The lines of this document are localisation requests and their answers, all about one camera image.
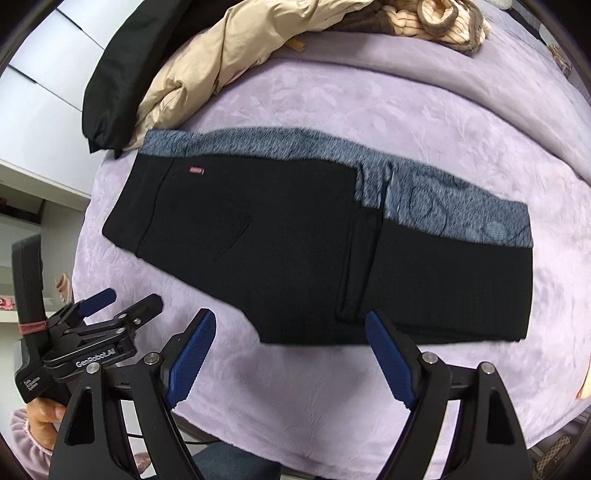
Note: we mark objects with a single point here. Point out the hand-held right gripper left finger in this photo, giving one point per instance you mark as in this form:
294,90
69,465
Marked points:
191,360

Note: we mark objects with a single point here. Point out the peach cloth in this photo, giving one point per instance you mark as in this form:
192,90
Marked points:
584,392

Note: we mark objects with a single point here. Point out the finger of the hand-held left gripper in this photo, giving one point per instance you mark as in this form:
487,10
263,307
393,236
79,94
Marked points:
99,297
138,311

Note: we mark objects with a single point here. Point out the lilac blanket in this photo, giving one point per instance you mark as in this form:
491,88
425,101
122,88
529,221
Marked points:
323,92

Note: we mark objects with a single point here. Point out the striped beige garment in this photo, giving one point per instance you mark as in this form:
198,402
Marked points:
443,23

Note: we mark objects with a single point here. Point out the white wardrobe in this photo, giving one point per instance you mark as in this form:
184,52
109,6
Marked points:
41,101

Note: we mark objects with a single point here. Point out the black jacket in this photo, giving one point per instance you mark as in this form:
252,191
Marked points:
124,69

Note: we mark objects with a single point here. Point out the small pink item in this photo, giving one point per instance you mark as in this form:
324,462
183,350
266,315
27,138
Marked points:
4,303

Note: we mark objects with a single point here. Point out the blue leaf-printed cloth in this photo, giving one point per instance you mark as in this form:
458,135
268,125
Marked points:
438,207

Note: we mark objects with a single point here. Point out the black pants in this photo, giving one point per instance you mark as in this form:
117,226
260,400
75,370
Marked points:
277,254

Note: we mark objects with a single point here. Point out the person's left forearm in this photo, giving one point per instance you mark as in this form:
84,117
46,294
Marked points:
27,454

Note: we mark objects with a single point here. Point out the brown garment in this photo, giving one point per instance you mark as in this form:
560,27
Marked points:
360,21

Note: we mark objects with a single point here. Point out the brown patterned bag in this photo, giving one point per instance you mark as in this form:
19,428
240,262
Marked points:
558,450

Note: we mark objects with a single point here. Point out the beige puffer jacket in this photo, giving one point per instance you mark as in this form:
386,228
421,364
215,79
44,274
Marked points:
207,60

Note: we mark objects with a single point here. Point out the person's left hand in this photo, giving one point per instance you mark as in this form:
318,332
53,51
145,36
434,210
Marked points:
44,413

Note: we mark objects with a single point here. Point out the white shelf unit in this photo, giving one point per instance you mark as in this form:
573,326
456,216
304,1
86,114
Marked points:
41,217

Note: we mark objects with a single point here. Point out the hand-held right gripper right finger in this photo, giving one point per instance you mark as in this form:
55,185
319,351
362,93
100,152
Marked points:
392,360

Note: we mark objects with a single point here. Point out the small beige item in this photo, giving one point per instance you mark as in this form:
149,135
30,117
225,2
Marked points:
62,288

